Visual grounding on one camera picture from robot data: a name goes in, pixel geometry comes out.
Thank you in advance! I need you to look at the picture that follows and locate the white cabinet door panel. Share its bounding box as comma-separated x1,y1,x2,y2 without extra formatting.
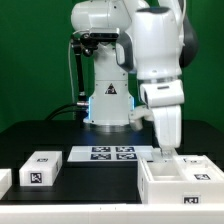
151,148,177,163

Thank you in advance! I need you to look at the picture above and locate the white front table rail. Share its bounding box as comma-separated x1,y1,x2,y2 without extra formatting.
0,204,224,224

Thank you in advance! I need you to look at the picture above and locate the white part at left edge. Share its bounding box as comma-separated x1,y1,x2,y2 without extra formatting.
0,169,12,200

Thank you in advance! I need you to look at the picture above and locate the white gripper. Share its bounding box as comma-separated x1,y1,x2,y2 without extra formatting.
152,105,181,158

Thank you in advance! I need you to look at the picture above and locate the white marker base plate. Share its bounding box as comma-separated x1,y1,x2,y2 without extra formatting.
68,146,153,162

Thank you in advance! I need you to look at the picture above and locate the white block with marker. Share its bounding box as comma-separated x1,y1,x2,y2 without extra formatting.
19,151,62,186

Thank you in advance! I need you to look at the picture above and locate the white cabinet body box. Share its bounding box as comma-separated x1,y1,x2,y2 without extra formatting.
137,156,224,205

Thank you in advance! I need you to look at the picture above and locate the grey depth camera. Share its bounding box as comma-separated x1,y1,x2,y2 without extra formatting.
89,28,120,42

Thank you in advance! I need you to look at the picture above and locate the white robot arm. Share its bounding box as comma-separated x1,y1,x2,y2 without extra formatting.
71,0,197,153

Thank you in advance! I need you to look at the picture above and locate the black cable bundle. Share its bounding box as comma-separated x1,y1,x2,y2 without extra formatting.
43,103,88,122

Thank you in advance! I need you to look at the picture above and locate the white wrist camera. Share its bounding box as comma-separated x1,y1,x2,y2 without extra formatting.
128,105,154,131

